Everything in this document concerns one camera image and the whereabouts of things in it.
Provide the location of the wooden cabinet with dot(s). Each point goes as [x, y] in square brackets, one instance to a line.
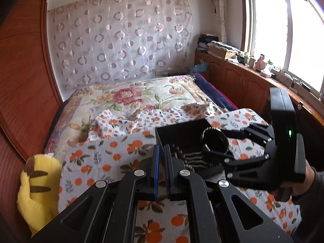
[243, 81]

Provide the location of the pink ceramic figure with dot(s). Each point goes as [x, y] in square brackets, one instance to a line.
[261, 62]

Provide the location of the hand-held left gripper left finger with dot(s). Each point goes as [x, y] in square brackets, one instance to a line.
[156, 174]

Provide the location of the black round wristwatch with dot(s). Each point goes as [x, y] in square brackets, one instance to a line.
[215, 140]

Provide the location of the black jewelry box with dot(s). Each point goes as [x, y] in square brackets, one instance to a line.
[174, 135]

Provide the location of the teal tissue box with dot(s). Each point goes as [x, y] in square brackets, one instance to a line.
[198, 67]

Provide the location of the circle pattern sheer curtain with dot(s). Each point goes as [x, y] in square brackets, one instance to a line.
[121, 35]

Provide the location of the navy blue blanket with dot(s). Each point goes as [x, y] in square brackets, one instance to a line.
[215, 91]

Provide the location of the white tissue box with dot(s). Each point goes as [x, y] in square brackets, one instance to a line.
[266, 74]

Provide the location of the white power strip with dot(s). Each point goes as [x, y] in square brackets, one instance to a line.
[284, 78]

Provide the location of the wooden headboard panel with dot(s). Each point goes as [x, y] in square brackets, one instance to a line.
[22, 81]

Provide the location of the floral quilt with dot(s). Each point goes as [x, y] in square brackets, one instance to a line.
[114, 98]

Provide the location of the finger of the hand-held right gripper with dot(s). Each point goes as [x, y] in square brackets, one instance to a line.
[255, 133]
[243, 172]

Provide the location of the white patterned window curtain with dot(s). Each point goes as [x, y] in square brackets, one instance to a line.
[220, 7]

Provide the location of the orange fruit print blanket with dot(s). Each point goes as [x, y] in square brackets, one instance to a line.
[106, 154]

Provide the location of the cardboard box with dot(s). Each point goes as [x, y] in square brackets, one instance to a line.
[222, 52]

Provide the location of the pile of papers and clothes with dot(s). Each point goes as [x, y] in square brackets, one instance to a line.
[210, 43]

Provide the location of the yellow plush toy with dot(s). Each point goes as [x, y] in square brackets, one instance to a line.
[40, 192]

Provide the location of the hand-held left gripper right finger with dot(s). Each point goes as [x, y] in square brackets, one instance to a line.
[167, 174]

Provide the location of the person's right hand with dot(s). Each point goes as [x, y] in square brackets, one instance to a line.
[309, 177]

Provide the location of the black white striped cloth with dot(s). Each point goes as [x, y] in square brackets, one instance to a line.
[196, 159]

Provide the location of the person's right forearm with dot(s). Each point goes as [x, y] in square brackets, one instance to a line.
[313, 207]

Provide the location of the window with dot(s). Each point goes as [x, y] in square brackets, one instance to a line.
[286, 27]

